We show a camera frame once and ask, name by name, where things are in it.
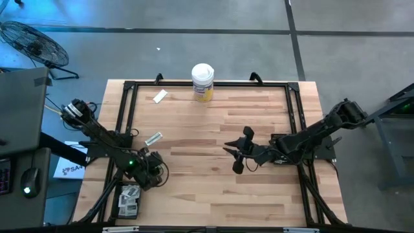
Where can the black computer mouse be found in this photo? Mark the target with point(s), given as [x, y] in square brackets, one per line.
[30, 181]

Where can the black keyboard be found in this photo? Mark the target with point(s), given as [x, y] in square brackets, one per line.
[4, 178]

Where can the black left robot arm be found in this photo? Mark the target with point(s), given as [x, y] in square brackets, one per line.
[100, 132]

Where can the green striped bandage packet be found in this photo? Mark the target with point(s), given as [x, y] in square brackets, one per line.
[153, 138]

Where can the small black floor object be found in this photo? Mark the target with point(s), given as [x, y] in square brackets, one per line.
[18, 1]

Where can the grey desk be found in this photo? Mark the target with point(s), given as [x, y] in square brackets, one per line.
[32, 213]

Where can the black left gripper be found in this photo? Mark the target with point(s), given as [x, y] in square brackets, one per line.
[148, 171]

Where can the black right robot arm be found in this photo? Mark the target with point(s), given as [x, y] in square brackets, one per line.
[323, 127]

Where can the black floor fan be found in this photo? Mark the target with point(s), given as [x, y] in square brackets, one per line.
[35, 45]

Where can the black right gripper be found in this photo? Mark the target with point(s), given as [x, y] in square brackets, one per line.
[255, 153]

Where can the yellow Lysol wipes canister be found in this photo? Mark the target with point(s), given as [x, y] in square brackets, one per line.
[202, 84]

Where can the black mesh basket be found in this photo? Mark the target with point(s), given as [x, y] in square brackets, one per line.
[277, 136]
[114, 207]

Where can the white printed paper sheet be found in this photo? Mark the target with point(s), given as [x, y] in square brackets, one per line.
[72, 171]

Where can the white square wipe packet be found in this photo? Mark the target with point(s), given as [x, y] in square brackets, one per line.
[131, 207]
[131, 191]
[122, 212]
[122, 200]

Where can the black slanted beam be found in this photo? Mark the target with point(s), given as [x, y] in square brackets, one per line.
[64, 150]

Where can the silver metal bracket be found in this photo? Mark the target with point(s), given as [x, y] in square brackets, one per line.
[119, 229]
[300, 230]

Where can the plain white long packet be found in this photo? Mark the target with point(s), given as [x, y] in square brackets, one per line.
[160, 96]

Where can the grey flat monitor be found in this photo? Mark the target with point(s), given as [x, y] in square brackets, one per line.
[22, 110]

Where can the dark metal cart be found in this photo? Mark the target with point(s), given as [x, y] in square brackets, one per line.
[391, 155]

